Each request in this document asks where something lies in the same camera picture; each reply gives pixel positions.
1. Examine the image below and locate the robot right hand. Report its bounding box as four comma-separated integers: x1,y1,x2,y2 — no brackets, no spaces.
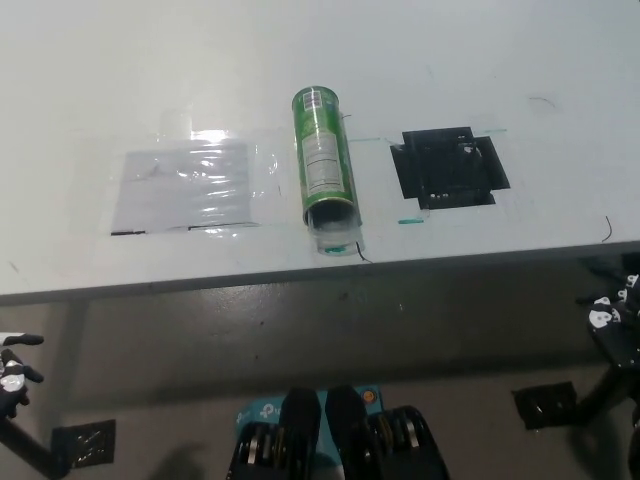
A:
574,271,640,372

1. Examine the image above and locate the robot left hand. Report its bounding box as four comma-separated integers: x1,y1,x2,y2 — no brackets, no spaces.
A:
0,331,46,421

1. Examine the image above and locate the green cylindrical chips can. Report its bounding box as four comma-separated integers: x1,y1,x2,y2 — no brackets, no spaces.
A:
291,85,362,227

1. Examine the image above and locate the black table leg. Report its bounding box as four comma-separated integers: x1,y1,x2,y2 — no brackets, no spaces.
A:
0,417,70,477
573,360,640,426

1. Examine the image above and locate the black tape square patch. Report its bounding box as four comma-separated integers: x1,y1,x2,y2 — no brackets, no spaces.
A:
389,126,513,212

